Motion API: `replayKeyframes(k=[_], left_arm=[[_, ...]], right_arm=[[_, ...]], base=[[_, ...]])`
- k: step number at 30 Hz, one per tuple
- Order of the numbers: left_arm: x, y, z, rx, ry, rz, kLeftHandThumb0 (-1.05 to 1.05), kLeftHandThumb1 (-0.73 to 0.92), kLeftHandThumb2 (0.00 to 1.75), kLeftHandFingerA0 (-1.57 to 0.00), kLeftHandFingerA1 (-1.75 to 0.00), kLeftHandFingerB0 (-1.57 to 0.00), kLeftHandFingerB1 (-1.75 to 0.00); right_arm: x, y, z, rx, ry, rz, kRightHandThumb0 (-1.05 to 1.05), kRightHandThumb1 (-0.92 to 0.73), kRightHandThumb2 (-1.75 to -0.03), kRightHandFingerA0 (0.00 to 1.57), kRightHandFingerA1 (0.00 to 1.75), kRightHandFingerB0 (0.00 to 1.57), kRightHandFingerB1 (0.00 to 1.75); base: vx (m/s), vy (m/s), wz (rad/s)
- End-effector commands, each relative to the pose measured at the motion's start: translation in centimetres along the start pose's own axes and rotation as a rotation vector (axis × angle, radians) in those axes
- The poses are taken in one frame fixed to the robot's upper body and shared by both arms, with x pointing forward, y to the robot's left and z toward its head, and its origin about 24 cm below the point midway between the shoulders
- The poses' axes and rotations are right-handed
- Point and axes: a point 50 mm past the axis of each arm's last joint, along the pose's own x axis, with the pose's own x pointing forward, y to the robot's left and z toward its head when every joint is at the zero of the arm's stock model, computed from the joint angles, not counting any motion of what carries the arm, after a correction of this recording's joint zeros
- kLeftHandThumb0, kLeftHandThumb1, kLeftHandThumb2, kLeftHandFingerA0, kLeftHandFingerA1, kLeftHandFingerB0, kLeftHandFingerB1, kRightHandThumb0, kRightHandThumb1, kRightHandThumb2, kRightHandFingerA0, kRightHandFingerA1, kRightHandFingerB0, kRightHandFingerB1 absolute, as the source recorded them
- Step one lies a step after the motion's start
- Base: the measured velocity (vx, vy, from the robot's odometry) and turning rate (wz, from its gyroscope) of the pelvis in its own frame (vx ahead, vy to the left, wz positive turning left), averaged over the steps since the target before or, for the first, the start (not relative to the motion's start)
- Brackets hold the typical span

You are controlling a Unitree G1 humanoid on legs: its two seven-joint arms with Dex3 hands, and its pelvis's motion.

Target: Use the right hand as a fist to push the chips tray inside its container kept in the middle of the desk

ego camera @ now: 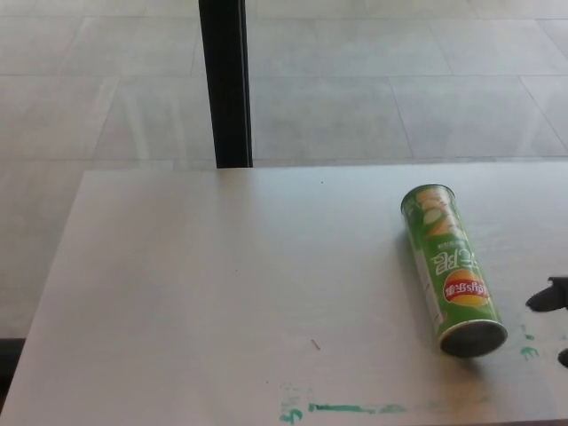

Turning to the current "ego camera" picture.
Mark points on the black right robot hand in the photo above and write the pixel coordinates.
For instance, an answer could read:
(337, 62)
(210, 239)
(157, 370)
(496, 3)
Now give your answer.
(550, 299)

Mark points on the green Lay's chips can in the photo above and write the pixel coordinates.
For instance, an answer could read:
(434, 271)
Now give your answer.
(450, 262)

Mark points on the black vertical frame post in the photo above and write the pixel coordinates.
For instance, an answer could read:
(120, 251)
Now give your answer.
(227, 89)

